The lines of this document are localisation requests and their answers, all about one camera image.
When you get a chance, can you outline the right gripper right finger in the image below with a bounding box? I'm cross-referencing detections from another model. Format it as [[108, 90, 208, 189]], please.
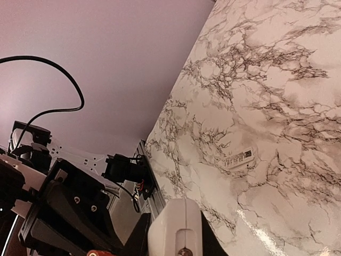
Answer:
[[201, 213, 228, 256]]

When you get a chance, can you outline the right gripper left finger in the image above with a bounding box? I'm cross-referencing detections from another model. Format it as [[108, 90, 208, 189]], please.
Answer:
[[124, 213, 152, 256]]

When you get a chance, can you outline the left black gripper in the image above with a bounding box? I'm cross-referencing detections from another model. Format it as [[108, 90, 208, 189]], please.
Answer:
[[18, 158, 124, 255]]

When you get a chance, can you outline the white remote control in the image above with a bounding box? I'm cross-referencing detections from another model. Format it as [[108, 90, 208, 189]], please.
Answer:
[[148, 198, 204, 256]]

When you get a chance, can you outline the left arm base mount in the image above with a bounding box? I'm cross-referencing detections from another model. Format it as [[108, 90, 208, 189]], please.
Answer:
[[101, 154, 156, 200]]

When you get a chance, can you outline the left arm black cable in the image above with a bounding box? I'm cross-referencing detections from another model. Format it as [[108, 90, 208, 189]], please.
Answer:
[[0, 55, 85, 155]]

